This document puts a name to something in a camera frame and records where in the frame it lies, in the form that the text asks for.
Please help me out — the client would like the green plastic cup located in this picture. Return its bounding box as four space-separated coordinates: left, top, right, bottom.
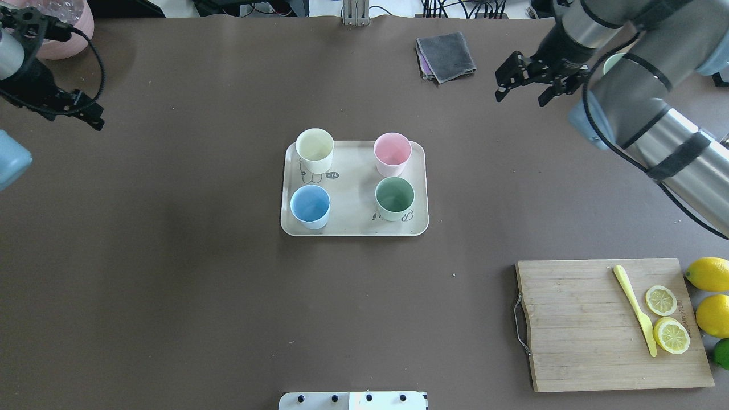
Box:
375 177 415 222

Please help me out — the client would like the pink plastic cup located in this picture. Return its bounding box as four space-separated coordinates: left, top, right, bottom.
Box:
373 132 412 177

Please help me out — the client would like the blue plastic cup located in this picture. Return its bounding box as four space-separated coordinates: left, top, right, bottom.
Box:
289 185 331 230

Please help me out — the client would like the yellow plastic knife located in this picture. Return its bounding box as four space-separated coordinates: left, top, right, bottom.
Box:
612 264 658 358

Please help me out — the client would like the pink bowl with ice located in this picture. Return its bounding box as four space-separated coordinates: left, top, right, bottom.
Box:
2 1 95 60

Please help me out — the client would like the wooden cutting board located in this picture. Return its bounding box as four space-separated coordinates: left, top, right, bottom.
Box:
516 259 714 392

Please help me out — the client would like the whole yellow lemon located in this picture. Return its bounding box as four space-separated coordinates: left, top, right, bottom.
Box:
685 257 728 292
695 294 728 338

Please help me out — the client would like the green lime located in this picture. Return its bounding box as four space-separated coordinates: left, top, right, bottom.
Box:
712 338 729 370

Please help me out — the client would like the aluminium frame post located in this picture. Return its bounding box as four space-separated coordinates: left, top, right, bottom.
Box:
342 0 370 26

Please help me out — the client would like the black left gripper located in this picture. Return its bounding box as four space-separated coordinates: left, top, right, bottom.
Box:
2 28 105 132

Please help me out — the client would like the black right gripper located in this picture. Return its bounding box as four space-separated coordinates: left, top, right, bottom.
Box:
495 26 593 107

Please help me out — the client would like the cream plastic cup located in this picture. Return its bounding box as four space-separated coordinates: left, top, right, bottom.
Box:
294 128 334 174

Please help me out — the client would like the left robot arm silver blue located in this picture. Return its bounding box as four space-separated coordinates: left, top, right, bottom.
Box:
1 3 107 190

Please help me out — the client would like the lemon slice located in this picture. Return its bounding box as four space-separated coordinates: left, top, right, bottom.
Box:
653 317 690 355
645 285 678 317

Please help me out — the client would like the green bowl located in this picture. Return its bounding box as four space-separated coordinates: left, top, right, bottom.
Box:
602 52 625 75

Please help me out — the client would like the cream rabbit tray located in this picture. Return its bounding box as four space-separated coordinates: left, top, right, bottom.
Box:
280 141 429 237

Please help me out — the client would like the grey folded cloth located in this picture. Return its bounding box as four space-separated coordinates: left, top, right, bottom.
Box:
416 31 477 84

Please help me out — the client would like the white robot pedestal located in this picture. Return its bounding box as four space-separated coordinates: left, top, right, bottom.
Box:
278 390 429 409

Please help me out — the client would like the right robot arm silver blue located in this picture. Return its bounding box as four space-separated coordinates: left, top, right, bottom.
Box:
495 1 728 239

